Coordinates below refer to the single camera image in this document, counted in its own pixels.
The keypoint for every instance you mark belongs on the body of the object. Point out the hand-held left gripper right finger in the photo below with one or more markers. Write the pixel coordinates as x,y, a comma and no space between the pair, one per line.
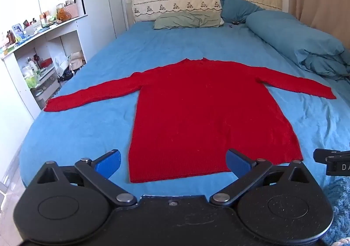
238,162

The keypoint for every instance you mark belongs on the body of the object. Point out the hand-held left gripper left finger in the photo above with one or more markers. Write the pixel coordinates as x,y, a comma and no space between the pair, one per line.
110,162

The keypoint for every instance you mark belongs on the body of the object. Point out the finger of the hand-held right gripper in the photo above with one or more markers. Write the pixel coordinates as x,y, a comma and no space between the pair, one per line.
321,154

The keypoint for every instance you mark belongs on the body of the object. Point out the red knit sweater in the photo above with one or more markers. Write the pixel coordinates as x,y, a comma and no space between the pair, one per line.
202,115

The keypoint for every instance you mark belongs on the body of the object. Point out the blue shaggy rug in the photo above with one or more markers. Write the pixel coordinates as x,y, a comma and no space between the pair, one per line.
339,207

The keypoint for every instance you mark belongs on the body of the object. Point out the bed with blue sheet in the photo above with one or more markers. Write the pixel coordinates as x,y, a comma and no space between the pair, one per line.
90,125

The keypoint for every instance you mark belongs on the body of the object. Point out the blue duvet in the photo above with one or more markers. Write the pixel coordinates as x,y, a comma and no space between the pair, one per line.
298,38

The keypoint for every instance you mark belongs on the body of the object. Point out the red box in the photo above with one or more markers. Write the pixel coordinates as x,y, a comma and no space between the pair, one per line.
45,63

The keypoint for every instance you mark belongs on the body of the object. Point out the white bottle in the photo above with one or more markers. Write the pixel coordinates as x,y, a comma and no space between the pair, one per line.
32,65

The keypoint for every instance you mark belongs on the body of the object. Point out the white shelf desk unit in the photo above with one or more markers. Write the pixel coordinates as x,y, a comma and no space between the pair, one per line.
71,33

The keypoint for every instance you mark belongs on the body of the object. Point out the small dark item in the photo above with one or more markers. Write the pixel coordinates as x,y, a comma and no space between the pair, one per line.
233,24

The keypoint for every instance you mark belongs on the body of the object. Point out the green pillow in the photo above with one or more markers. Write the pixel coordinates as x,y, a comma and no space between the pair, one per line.
188,20

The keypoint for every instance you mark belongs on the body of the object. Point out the orange teddy bear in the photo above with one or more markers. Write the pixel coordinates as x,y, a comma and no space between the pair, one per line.
64,14

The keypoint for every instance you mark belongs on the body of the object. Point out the blue pillow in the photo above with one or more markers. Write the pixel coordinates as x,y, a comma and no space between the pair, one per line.
238,7

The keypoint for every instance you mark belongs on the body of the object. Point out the pink container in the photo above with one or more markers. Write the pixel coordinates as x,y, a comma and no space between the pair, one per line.
72,9

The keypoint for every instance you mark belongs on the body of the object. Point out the white and grey wardrobe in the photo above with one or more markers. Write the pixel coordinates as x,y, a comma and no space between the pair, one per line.
101,3

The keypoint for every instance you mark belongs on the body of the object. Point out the brown bottle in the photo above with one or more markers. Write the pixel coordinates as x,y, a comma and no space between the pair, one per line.
11,37

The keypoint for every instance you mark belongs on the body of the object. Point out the blue picture box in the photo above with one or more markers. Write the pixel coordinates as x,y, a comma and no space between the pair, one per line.
17,29

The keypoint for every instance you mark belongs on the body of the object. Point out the glass jar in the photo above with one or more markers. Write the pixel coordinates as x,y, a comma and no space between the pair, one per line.
60,7

